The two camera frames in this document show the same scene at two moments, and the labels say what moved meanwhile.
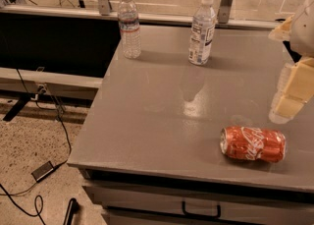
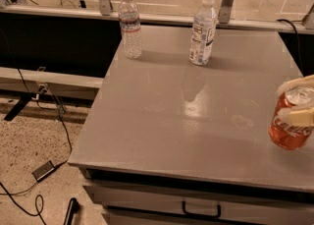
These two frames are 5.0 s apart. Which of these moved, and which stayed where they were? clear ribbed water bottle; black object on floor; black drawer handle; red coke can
Moved: red coke can
Stayed: clear ribbed water bottle; black drawer handle; black object on floor
